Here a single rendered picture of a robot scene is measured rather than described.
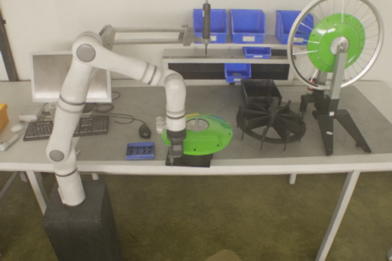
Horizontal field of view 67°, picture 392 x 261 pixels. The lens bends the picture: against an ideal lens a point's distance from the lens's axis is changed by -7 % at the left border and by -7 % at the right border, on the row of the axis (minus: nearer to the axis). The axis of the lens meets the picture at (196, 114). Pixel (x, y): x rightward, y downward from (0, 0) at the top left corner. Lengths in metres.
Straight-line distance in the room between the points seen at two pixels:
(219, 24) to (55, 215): 1.47
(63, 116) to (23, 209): 1.73
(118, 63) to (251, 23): 1.28
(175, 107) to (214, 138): 0.28
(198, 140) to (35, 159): 0.79
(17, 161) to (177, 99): 0.91
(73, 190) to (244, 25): 1.43
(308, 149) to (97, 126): 1.08
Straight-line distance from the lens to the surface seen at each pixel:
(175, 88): 1.05
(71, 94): 1.10
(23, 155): 1.69
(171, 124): 1.15
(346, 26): 1.68
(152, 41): 1.43
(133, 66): 1.03
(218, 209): 2.48
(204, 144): 1.29
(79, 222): 1.38
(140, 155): 1.47
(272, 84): 2.02
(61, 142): 1.20
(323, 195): 2.76
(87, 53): 1.01
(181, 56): 2.04
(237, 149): 1.54
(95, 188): 1.48
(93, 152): 1.58
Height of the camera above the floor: 1.84
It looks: 31 degrees down
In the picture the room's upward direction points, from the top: straight up
